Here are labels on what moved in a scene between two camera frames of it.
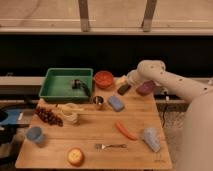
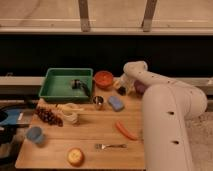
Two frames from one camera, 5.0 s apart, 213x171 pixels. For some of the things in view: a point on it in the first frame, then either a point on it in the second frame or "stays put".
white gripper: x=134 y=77 to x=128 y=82
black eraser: x=123 y=89 stays put
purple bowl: x=145 y=88 stays put
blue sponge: x=116 y=103 stays put
